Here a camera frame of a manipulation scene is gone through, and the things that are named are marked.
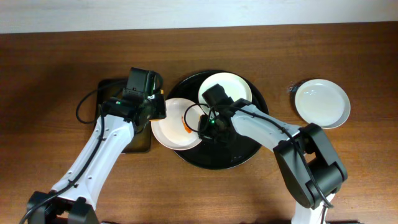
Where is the white plate with ketchup streak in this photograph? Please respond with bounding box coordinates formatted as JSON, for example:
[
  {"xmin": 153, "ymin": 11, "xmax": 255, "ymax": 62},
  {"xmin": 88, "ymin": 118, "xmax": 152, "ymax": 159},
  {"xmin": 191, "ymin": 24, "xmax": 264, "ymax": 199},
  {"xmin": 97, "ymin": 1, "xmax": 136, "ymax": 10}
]
[{"xmin": 151, "ymin": 98, "xmax": 204, "ymax": 151}]

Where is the cream plate with ketchup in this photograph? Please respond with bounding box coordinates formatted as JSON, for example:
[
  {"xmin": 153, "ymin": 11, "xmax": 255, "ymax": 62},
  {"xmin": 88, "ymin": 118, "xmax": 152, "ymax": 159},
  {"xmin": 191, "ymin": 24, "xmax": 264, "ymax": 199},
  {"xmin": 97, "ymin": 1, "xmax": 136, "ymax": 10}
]
[{"xmin": 198, "ymin": 72, "xmax": 252, "ymax": 104}]

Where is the grey-white plate with ketchup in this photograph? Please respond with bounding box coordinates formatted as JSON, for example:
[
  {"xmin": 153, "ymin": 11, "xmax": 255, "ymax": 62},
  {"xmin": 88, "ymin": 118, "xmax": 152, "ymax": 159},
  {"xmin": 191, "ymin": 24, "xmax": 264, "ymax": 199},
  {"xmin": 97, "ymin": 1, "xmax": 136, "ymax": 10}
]
[{"xmin": 294, "ymin": 79, "xmax": 351, "ymax": 129}]

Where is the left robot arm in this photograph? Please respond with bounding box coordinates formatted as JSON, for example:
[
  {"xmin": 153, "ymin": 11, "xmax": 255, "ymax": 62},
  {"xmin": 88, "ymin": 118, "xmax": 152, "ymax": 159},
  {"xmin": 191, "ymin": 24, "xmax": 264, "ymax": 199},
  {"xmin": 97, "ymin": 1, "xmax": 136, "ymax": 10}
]
[{"xmin": 20, "ymin": 93, "xmax": 165, "ymax": 223}]

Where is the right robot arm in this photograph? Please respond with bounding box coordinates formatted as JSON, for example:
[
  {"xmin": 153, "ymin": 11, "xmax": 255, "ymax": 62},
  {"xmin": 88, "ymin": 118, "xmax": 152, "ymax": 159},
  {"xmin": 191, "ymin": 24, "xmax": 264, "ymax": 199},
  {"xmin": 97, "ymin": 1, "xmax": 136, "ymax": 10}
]
[{"xmin": 200, "ymin": 97, "xmax": 348, "ymax": 223}]

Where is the round black serving tray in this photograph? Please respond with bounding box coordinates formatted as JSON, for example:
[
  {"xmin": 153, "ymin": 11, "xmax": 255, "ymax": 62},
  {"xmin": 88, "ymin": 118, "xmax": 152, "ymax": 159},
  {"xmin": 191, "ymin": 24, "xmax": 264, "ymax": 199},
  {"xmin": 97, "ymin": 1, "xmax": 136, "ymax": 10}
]
[{"xmin": 167, "ymin": 70, "xmax": 262, "ymax": 170}]

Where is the black rectangular water tray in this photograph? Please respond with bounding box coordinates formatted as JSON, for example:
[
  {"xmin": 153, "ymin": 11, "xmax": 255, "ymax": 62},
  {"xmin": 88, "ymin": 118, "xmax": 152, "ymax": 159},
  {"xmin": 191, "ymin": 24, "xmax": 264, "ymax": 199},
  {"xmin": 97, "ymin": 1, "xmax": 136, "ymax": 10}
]
[{"xmin": 96, "ymin": 83, "xmax": 152, "ymax": 154}]

